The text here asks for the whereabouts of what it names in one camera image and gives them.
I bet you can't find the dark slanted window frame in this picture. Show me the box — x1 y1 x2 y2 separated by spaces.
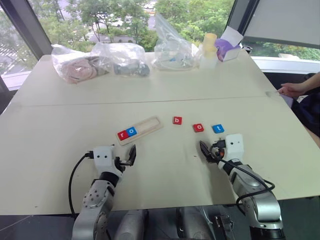
225 0 254 39

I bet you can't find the purple and white box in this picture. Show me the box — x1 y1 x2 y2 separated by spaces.
215 25 245 62

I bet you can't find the white roller blind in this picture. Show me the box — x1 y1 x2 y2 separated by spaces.
242 0 320 49

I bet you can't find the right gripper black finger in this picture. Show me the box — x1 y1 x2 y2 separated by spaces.
199 140 217 164

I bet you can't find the plastic bag with pink cloth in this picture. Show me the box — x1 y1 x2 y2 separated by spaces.
50 43 111 85

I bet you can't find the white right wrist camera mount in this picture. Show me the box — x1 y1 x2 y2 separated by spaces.
224 133 245 161

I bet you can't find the person's bare hand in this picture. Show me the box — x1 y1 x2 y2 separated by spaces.
280 83 304 98

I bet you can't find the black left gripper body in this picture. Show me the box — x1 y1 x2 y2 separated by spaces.
113 156 126 174

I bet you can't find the white container with yellow lid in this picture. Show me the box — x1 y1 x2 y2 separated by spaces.
199 46 219 70

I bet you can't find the pale yellow plastic cup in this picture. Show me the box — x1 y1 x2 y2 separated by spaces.
203 33 218 50

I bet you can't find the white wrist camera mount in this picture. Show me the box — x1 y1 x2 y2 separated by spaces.
224 133 245 161
90 146 119 176

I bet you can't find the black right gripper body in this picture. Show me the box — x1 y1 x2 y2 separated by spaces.
209 139 227 164

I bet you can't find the grey rounded robot leg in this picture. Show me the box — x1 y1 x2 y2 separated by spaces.
114 209 149 240
175 206 214 240

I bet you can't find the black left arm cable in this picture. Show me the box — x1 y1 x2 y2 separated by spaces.
68 150 95 216

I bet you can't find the wooden letter tray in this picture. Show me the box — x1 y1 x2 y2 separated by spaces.
115 115 164 147

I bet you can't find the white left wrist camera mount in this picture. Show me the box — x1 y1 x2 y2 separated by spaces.
90 146 119 176

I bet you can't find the plastic bag with grey item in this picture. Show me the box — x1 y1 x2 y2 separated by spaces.
90 41 151 79

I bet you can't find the person's dark clothing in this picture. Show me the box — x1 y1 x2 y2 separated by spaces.
290 90 320 139

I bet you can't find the clear plastic bag with cables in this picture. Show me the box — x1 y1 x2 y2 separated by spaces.
153 12 201 72

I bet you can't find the dark window pillar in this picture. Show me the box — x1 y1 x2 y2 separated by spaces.
0 0 54 59

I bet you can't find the black metal bracket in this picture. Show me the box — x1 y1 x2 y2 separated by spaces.
214 213 235 240

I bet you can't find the white window ledge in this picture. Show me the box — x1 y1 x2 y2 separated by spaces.
250 55 320 75

